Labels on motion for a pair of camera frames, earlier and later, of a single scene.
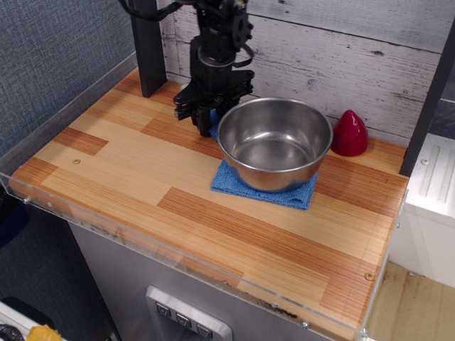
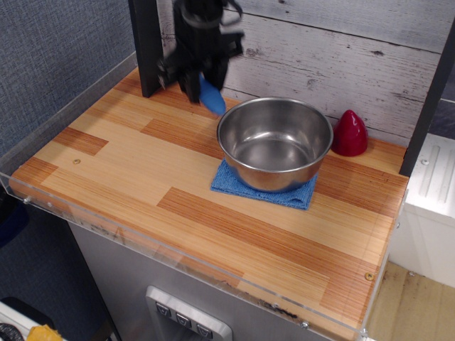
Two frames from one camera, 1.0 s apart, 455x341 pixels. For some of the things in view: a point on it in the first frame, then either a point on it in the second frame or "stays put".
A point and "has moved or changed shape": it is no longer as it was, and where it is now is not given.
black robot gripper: [217, 86] -> [200, 47]
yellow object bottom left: [43, 332] stays put
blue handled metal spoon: [214, 123] has moved or changed shape
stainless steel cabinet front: [124, 271] stays put
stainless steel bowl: [274, 145] stays put
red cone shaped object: [350, 135] stays put
